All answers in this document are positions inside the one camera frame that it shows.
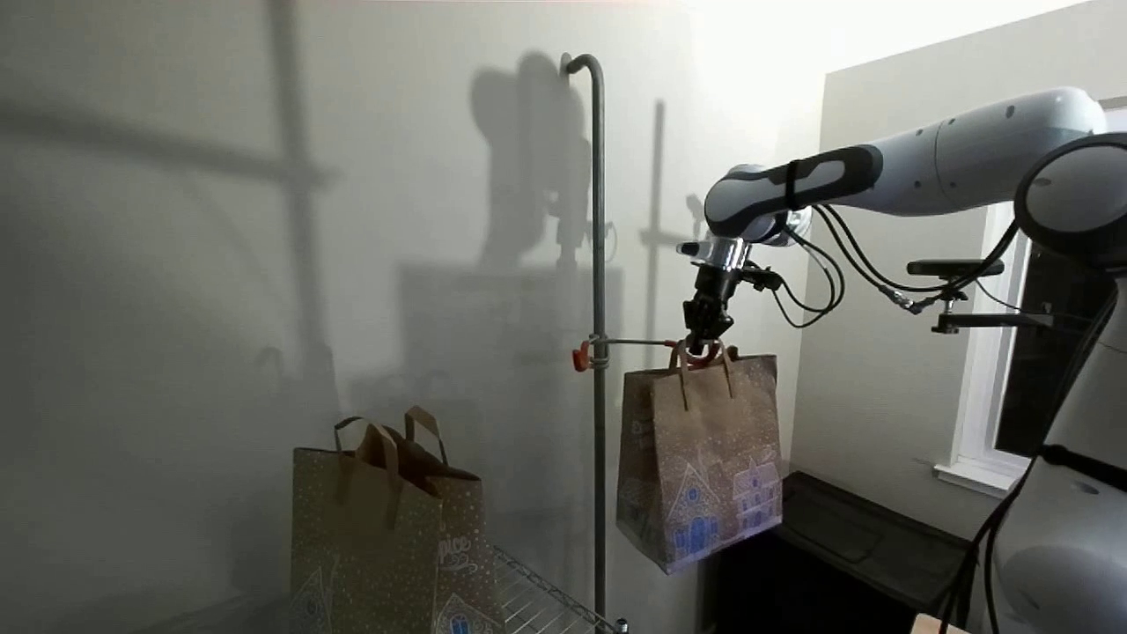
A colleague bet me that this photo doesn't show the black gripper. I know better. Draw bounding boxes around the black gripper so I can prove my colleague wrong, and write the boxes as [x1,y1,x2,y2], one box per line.
[683,235,746,358]

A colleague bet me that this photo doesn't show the brown paper bag house print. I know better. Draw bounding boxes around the brown paper bag house print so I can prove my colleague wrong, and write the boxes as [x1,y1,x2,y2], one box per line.
[617,353,782,569]

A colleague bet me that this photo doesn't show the brown paper bag white dots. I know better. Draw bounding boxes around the brown paper bag white dots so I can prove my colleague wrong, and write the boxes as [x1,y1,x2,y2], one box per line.
[289,404,504,634]

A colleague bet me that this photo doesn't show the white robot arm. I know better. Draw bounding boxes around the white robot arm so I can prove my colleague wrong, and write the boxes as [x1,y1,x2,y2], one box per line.
[683,87,1127,634]

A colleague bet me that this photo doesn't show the grey metal stand pole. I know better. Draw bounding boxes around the grey metal stand pole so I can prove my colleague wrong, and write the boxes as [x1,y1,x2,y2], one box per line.
[559,54,609,615]

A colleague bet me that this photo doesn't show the upper orange coated hook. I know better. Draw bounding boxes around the upper orange coated hook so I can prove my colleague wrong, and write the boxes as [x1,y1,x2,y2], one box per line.
[571,336,678,373]

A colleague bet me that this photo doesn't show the black storage box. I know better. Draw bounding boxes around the black storage box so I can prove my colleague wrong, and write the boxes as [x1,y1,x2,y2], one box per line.
[714,471,966,634]

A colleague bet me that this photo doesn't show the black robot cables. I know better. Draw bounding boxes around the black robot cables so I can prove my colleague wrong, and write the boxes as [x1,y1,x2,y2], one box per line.
[750,201,1027,336]

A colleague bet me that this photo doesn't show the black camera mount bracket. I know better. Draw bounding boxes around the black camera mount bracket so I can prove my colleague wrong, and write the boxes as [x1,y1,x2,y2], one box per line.
[905,260,1052,336]

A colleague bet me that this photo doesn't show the white window frame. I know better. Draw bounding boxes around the white window frame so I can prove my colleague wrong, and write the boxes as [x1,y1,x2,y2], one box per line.
[936,235,1034,497]

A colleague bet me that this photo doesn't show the wire metal shelf rack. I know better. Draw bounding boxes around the wire metal shelf rack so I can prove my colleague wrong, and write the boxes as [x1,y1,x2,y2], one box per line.
[435,539,630,634]

